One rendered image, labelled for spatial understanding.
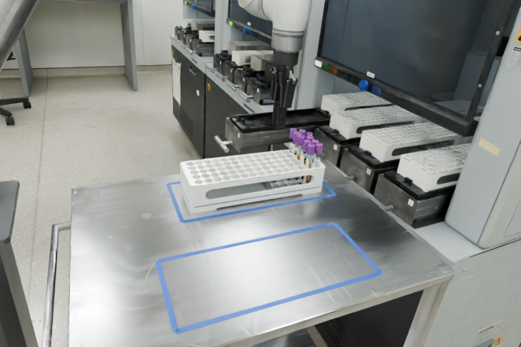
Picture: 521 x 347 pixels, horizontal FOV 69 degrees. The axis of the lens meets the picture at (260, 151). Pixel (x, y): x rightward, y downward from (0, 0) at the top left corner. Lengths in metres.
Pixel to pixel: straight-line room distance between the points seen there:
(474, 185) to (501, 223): 0.09
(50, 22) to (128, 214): 3.90
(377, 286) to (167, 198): 0.43
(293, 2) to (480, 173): 0.61
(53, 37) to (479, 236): 4.25
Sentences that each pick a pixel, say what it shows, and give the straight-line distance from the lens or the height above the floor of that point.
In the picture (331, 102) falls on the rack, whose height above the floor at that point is 0.86.
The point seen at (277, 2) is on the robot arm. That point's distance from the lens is 1.09.
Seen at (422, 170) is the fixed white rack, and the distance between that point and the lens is 0.97.
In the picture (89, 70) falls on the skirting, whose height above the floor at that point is 0.06.
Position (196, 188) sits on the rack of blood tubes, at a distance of 0.73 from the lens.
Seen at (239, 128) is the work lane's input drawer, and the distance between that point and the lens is 1.17.
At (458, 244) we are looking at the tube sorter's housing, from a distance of 0.99.
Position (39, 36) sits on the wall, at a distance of 4.61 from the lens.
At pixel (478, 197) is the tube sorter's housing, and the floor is 0.85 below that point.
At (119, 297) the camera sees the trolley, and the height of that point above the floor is 0.82.
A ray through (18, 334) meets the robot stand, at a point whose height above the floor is 0.35.
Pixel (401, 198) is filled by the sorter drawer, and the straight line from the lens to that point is 0.98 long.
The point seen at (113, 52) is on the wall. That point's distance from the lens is 4.65.
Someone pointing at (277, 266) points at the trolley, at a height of 0.82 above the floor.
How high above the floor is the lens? 1.27
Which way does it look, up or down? 26 degrees down
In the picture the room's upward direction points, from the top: 5 degrees clockwise
